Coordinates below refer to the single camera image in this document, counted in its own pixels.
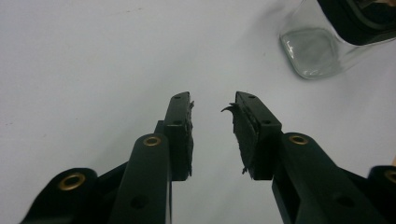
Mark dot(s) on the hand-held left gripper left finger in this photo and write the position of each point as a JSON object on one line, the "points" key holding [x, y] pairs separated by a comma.
{"points": [[177, 140]]}

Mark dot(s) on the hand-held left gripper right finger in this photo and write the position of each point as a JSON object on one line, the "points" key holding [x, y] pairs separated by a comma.
{"points": [[264, 149]]}

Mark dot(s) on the clear square glass jar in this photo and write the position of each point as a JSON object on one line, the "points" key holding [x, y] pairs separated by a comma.
{"points": [[311, 53]]}

